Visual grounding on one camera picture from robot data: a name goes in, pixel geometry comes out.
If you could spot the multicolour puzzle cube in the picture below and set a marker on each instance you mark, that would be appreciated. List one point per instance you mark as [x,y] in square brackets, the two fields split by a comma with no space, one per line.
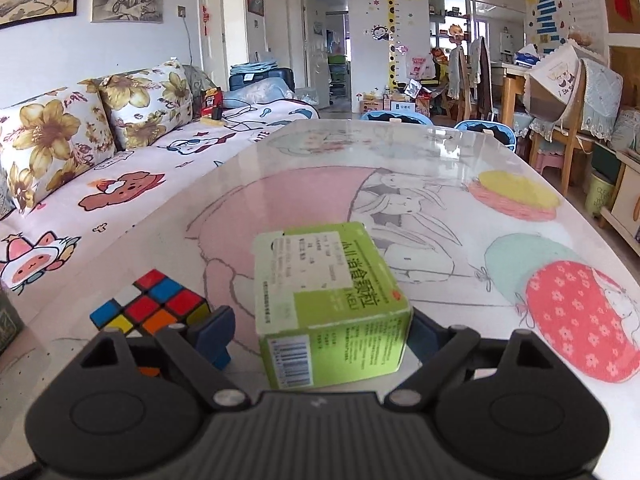
[150,305]

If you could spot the red knot ornament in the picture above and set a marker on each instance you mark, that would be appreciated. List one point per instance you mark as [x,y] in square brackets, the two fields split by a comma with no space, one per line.
[205,20]

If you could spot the wooden dining table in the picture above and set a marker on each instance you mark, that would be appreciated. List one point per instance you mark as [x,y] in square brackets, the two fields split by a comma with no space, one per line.
[512,90]

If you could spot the sofa with cartoon cover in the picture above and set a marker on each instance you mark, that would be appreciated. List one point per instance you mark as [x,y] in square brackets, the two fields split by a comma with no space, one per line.
[150,175]

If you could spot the pink stool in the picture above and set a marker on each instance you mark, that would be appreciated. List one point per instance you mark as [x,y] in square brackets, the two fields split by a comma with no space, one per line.
[547,162]

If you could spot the blue stool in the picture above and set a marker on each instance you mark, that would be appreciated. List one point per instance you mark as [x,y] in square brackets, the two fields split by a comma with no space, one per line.
[395,118]
[487,132]

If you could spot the green storage drawers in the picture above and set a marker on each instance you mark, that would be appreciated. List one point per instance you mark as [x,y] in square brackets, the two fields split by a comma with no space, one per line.
[338,75]

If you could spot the pale green trash bin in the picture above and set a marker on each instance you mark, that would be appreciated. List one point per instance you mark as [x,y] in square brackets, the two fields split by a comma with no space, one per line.
[599,195]

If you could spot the blue ladder wall chart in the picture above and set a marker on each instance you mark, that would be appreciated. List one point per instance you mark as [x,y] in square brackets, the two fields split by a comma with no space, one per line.
[550,10]

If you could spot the chair draped with clothes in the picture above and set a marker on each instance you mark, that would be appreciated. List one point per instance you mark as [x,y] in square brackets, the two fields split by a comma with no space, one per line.
[470,75]

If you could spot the dark patterned box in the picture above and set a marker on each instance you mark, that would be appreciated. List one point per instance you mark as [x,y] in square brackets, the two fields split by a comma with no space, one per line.
[10,320]

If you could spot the white red-print plastic bag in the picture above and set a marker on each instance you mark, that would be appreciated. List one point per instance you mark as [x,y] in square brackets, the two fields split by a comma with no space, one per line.
[421,66]

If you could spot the dark suitcase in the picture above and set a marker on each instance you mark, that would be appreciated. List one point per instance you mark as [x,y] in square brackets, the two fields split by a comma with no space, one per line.
[262,80]

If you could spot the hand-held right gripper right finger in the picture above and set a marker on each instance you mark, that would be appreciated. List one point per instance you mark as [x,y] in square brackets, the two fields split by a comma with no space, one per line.
[422,332]

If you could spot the wooden chair teal cover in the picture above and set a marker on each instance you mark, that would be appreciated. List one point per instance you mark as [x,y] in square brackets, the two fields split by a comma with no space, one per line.
[600,95]

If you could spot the giraffe height chart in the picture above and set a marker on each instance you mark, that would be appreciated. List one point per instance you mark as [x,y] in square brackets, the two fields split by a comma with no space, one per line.
[392,35]

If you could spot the floral cushion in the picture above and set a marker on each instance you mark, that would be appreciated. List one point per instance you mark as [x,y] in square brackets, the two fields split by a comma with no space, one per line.
[50,145]
[150,105]

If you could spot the red box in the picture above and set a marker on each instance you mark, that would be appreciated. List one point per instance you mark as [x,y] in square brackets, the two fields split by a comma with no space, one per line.
[212,101]

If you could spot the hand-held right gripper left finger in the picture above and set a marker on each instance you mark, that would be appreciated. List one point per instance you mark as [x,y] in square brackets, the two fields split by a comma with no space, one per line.
[215,335]

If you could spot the cream television cabinet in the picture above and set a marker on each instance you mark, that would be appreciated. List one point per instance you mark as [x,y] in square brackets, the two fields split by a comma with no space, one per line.
[625,200]

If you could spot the green box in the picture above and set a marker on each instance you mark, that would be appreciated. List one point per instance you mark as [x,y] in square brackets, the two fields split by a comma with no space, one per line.
[325,300]

